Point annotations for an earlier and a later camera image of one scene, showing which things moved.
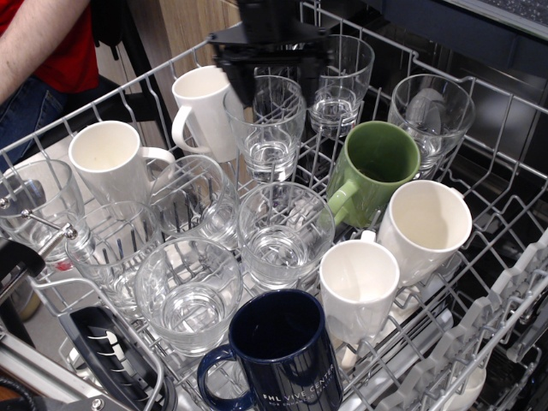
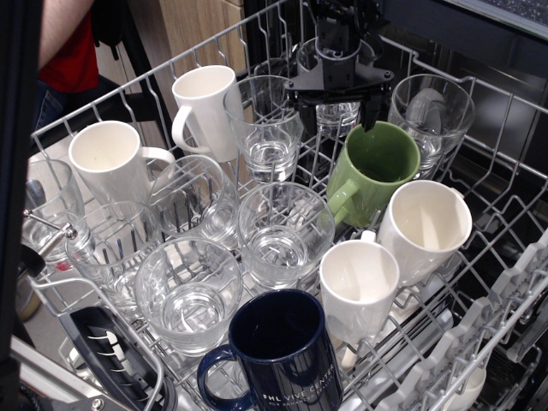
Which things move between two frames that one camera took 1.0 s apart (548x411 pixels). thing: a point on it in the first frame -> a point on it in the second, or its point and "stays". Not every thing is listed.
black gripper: (271, 32) -> (341, 76)
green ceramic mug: (373, 156) stays
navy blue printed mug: (283, 347) stays
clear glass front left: (107, 242) stays
